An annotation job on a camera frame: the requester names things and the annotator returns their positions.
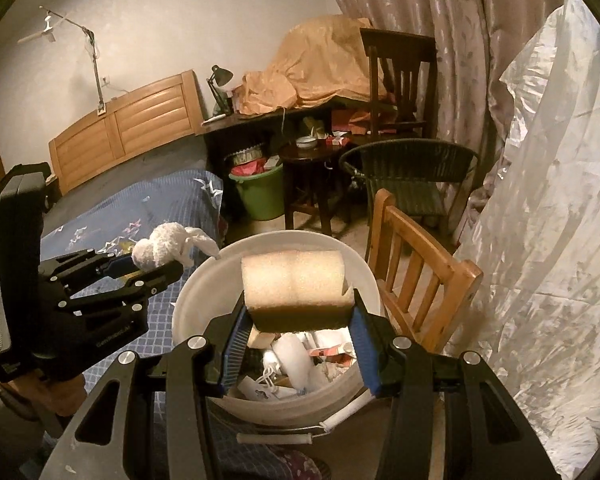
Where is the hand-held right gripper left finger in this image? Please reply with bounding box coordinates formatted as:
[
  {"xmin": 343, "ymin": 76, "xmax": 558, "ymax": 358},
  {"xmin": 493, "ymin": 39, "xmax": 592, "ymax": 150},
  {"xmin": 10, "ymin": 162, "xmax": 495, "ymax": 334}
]
[{"xmin": 39, "ymin": 294, "xmax": 256, "ymax": 480}]

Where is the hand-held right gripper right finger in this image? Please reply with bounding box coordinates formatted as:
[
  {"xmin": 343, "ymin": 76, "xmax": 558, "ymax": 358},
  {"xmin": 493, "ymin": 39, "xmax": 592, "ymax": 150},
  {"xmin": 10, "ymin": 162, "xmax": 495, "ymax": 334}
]
[{"xmin": 347, "ymin": 287, "xmax": 558, "ymax": 480}]

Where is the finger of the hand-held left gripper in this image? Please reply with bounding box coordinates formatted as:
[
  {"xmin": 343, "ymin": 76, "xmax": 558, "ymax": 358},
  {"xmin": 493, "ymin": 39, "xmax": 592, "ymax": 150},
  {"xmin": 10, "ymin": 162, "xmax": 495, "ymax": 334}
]
[
  {"xmin": 39, "ymin": 247, "xmax": 141, "ymax": 284},
  {"xmin": 55, "ymin": 260, "xmax": 185, "ymax": 318}
]

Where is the white tissue wad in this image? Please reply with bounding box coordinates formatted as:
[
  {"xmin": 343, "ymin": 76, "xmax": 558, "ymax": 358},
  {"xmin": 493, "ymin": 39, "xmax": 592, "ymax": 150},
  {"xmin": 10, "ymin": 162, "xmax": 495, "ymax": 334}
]
[{"xmin": 131, "ymin": 222, "xmax": 220, "ymax": 272}]

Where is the white plastic bucket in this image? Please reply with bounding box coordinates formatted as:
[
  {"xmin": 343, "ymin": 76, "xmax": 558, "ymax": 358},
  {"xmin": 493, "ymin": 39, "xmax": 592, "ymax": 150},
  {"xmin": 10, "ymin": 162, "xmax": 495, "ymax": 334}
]
[{"xmin": 171, "ymin": 230, "xmax": 383, "ymax": 447}]

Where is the white foam block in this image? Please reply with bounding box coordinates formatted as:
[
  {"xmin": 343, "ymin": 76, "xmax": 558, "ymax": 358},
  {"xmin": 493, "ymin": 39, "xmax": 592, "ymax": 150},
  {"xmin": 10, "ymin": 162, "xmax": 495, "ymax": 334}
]
[{"xmin": 241, "ymin": 249, "xmax": 356, "ymax": 333}]

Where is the person's left hand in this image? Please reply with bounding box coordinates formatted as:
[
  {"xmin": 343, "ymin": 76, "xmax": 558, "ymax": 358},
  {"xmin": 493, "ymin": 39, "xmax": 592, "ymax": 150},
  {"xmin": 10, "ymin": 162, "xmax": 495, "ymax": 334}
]
[{"xmin": 2, "ymin": 370, "xmax": 87, "ymax": 417}]

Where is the white plastic package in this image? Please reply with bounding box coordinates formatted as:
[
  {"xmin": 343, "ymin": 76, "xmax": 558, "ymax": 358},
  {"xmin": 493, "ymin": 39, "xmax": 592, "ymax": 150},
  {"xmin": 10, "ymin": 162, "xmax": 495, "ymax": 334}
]
[{"xmin": 272, "ymin": 332, "xmax": 317, "ymax": 392}]

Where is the dark grey bed sheet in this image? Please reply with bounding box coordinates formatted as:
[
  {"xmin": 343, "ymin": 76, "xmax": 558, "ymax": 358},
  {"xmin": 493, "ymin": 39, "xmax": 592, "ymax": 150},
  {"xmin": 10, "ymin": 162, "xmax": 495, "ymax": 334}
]
[{"xmin": 45, "ymin": 137, "xmax": 211, "ymax": 226}]

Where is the light wooden chair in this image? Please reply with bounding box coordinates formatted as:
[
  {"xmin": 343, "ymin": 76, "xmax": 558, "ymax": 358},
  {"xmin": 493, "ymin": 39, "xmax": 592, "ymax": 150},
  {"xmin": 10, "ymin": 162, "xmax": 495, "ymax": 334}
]
[{"xmin": 365, "ymin": 189, "xmax": 483, "ymax": 356}]

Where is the green plastic bucket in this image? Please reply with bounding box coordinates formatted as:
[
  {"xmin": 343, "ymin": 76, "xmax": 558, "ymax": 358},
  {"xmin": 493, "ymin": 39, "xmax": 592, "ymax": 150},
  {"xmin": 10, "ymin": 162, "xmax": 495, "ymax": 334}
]
[{"xmin": 228, "ymin": 160, "xmax": 286, "ymax": 222}]

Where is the wooden bed headboard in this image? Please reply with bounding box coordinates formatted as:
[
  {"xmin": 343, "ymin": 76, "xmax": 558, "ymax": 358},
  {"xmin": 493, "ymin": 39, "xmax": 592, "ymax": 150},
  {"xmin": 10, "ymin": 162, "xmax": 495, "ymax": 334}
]
[{"xmin": 47, "ymin": 71, "xmax": 203, "ymax": 196}]

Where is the dark wooden desk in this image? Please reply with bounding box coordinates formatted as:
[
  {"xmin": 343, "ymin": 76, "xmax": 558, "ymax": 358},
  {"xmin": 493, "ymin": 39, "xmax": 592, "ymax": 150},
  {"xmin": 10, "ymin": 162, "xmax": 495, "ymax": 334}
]
[{"xmin": 200, "ymin": 100, "xmax": 342, "ymax": 173}]

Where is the dark wicker chair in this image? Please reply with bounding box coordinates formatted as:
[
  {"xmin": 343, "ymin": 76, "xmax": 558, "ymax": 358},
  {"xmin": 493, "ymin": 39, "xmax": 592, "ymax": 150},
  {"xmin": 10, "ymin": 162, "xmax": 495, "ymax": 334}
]
[{"xmin": 339, "ymin": 139, "xmax": 481, "ymax": 242}]

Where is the metal pole stand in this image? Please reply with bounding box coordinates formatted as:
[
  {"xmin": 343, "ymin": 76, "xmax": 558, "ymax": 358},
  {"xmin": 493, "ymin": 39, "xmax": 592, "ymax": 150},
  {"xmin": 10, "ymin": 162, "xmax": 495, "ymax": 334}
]
[{"xmin": 40, "ymin": 6, "xmax": 109, "ymax": 116}]

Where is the dark round side table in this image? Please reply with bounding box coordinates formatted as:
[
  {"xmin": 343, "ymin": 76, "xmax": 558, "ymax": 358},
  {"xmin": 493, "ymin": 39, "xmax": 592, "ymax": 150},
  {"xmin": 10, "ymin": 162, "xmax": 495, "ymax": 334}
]
[{"xmin": 279, "ymin": 135, "xmax": 362, "ymax": 237}]

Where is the black desk lamp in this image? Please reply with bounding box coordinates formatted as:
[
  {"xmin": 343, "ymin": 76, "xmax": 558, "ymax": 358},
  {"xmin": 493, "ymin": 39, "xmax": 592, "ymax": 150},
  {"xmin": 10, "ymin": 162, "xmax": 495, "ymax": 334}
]
[{"xmin": 206, "ymin": 65, "xmax": 235, "ymax": 122}]

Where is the white plastic sheet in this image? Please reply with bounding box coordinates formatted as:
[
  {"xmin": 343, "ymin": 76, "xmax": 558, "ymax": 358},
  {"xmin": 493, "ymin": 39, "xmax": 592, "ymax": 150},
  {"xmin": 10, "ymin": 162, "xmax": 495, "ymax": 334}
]
[{"xmin": 442, "ymin": 0, "xmax": 600, "ymax": 480}]

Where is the white ceiling fan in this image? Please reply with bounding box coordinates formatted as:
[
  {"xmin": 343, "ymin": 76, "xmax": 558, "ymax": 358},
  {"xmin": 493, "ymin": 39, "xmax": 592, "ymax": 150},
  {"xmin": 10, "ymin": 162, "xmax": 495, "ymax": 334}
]
[{"xmin": 17, "ymin": 6, "xmax": 74, "ymax": 45}]

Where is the orange cloth cover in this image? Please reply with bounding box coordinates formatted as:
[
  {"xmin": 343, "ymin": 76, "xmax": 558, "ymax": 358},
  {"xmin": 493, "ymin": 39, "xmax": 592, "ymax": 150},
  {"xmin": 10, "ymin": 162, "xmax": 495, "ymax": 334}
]
[{"xmin": 232, "ymin": 15, "xmax": 387, "ymax": 116}]

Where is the dark wooden chair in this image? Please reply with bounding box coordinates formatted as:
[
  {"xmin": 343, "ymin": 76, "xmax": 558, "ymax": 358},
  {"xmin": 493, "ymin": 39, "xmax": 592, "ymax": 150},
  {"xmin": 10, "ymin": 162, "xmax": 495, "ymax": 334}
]
[{"xmin": 359, "ymin": 27, "xmax": 438, "ymax": 142}]

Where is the patterned beige curtain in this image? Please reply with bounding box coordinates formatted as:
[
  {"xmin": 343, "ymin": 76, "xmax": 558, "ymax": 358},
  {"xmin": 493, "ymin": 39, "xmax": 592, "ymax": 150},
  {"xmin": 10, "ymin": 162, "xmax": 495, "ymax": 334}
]
[{"xmin": 320, "ymin": 0, "xmax": 566, "ymax": 202}]

